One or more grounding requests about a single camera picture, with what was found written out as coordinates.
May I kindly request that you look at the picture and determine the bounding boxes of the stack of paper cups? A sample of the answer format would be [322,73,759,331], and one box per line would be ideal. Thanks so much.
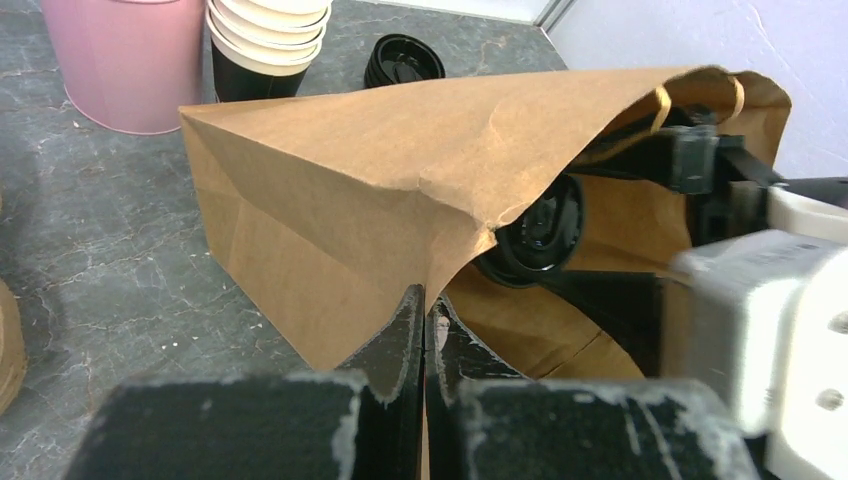
[206,0,332,102]

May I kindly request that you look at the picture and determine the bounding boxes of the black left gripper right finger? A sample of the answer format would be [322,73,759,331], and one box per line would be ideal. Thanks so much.
[425,297,759,480]

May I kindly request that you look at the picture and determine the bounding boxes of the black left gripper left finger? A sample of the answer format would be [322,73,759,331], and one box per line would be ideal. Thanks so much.
[66,285,425,479]

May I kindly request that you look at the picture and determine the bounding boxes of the stack of black lids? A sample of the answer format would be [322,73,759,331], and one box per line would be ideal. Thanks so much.
[363,33,446,88]

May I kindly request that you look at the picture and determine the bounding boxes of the black paper coffee cup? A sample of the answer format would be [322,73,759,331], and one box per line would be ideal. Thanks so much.
[473,173,588,289]

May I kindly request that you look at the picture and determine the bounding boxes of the brown paper takeout bag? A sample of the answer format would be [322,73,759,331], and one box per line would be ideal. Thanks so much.
[179,66,791,379]

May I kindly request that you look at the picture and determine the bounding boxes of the black plastic cup lid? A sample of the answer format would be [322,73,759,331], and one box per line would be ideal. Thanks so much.
[473,173,588,289]

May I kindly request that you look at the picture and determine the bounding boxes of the brown cardboard cup carriers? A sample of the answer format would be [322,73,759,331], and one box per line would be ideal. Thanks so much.
[0,281,27,414]

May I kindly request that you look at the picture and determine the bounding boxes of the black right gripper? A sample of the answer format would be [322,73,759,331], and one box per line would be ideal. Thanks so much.
[569,109,847,246]

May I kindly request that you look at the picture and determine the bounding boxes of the pink metal utensil cup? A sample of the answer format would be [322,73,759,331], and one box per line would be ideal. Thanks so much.
[40,0,206,135]

